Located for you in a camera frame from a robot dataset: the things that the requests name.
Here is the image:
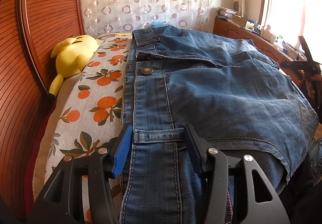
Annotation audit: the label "person's right hand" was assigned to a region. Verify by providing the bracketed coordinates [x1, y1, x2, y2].
[308, 80, 317, 99]

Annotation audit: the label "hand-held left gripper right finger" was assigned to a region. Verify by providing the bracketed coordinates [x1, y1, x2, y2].
[184, 123, 291, 224]

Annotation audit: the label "long wooden cabinet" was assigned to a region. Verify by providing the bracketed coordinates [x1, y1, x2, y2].
[213, 18, 310, 89]

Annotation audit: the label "bright window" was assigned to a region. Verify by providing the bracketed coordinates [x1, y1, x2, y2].
[262, 0, 312, 46]

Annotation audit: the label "open cardboard box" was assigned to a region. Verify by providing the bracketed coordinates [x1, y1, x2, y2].
[231, 14, 248, 27]

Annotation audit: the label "yellow plush toy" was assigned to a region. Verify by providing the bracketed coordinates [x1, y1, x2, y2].
[49, 35, 99, 96]

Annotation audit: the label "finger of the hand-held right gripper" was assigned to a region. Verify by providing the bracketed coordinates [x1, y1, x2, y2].
[280, 61, 311, 70]
[299, 36, 315, 64]

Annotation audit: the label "orange fruit print bedsheet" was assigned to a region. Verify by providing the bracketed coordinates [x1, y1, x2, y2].
[43, 33, 134, 224]

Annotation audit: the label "wooden headboard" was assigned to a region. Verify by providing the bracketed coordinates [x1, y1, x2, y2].
[0, 0, 86, 219]

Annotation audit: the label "blue denim pants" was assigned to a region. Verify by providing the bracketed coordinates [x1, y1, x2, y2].
[119, 25, 320, 224]

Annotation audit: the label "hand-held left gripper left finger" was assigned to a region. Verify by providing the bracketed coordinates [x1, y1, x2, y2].
[26, 124, 133, 224]

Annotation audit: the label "stack of papers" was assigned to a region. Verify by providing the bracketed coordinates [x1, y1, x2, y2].
[216, 7, 238, 20]

